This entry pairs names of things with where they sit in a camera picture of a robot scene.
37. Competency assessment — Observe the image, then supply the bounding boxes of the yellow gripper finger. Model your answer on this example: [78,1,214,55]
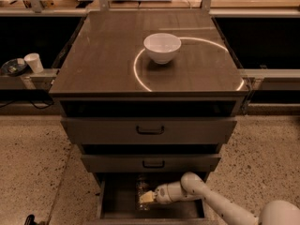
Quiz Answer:
[139,190,156,204]

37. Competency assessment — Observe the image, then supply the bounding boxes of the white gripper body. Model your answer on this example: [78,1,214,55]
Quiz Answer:
[155,182,182,204]

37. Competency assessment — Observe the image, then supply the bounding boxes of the clear plastic water bottle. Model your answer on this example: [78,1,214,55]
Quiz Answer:
[135,174,150,211]

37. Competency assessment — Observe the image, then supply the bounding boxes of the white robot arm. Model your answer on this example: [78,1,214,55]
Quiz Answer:
[139,172,300,225]

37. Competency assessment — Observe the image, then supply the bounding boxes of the open bottom drawer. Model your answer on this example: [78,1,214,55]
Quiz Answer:
[83,172,218,225]

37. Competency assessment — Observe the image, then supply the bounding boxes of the dark wooden drawer cabinet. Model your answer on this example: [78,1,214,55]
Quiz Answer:
[49,9,251,225]

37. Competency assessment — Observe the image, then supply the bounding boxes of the black object at floor edge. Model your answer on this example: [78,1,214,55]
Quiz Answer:
[24,215,46,225]

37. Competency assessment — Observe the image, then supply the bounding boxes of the white ceramic bowl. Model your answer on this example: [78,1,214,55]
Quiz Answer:
[143,33,182,65]

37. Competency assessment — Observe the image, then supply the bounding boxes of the white paper cup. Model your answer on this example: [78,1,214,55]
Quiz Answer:
[24,52,43,73]

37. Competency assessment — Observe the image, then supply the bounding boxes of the dark round dish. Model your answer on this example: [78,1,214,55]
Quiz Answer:
[1,58,28,77]

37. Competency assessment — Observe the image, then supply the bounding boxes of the top drawer with handle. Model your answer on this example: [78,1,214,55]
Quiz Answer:
[61,117,236,144]

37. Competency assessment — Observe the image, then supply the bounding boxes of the black cable on floor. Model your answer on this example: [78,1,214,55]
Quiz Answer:
[0,98,54,110]

